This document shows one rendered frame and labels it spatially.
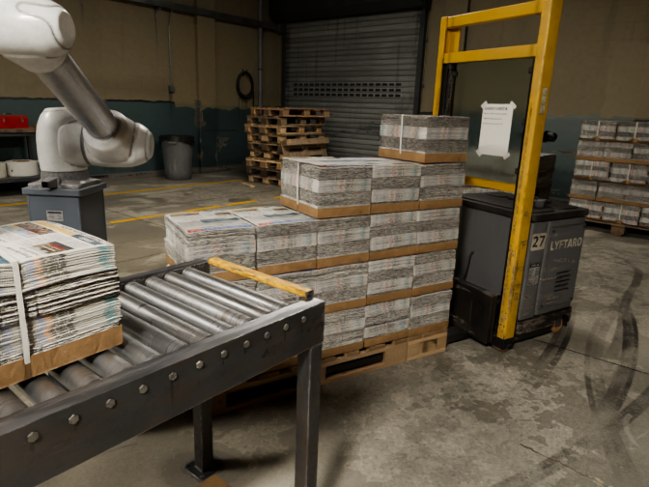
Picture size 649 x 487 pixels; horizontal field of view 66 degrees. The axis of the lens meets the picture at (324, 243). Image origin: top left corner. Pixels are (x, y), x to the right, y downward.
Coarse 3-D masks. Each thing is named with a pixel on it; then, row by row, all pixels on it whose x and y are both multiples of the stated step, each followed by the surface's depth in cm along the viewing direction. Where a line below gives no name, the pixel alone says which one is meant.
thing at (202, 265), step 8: (184, 264) 162; (192, 264) 162; (200, 264) 163; (208, 264) 165; (144, 272) 152; (152, 272) 152; (160, 272) 152; (176, 272) 156; (208, 272) 166; (120, 280) 145; (128, 280) 145; (136, 280) 146; (144, 280) 148; (120, 288) 142
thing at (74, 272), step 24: (0, 240) 98; (24, 240) 99; (48, 240) 99; (72, 240) 100; (96, 240) 101; (48, 264) 90; (72, 264) 94; (96, 264) 97; (48, 288) 91; (72, 288) 95; (96, 288) 98; (48, 312) 92; (72, 312) 96; (96, 312) 100; (48, 336) 93; (72, 336) 97
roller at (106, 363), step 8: (104, 352) 103; (80, 360) 106; (88, 360) 103; (96, 360) 102; (104, 360) 101; (112, 360) 100; (120, 360) 100; (96, 368) 101; (104, 368) 99; (112, 368) 98; (120, 368) 97; (104, 376) 99
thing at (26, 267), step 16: (0, 256) 88; (16, 256) 89; (0, 272) 84; (32, 272) 88; (0, 288) 84; (32, 288) 88; (0, 304) 85; (16, 304) 87; (32, 304) 89; (16, 320) 88; (32, 320) 90; (16, 336) 88; (32, 336) 91; (16, 352) 89; (32, 352) 91
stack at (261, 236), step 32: (192, 224) 203; (224, 224) 205; (256, 224) 208; (288, 224) 212; (320, 224) 221; (352, 224) 230; (384, 224) 240; (192, 256) 194; (224, 256) 201; (256, 256) 210; (288, 256) 216; (320, 256) 225; (256, 288) 215; (320, 288) 228; (352, 288) 239; (384, 288) 249; (352, 320) 243; (384, 320) 254; (352, 352) 248; (384, 352) 260; (256, 384) 223; (192, 416) 213
